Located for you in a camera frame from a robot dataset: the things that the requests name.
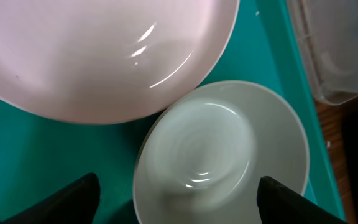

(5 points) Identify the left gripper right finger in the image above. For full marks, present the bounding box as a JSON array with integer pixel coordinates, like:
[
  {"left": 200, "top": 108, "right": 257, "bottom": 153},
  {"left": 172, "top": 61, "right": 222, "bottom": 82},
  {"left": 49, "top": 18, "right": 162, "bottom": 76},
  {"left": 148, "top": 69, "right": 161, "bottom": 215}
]
[{"left": 257, "top": 176, "right": 346, "bottom": 224}]

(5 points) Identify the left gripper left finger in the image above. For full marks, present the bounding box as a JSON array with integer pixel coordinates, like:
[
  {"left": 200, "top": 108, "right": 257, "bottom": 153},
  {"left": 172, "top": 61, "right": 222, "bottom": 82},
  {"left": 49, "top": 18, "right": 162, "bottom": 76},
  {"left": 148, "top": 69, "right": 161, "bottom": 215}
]
[{"left": 3, "top": 173, "right": 101, "bottom": 224}]

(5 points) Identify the grey bowl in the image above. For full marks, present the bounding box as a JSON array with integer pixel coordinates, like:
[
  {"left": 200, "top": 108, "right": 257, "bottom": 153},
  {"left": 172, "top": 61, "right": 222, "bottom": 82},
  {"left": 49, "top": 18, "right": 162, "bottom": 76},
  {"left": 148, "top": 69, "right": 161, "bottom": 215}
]
[{"left": 133, "top": 80, "right": 310, "bottom": 224}]

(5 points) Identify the large pink plate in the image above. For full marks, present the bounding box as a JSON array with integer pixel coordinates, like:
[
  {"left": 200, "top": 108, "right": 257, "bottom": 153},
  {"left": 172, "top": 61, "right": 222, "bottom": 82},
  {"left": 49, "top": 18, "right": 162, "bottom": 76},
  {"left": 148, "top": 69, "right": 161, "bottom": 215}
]
[{"left": 0, "top": 0, "right": 240, "bottom": 124}]

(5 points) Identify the clear plastic waste bin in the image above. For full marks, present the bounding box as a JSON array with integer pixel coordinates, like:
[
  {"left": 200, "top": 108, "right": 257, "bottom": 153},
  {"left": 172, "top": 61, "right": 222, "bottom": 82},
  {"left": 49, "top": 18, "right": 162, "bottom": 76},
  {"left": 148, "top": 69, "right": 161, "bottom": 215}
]
[{"left": 287, "top": 0, "right": 358, "bottom": 105}]

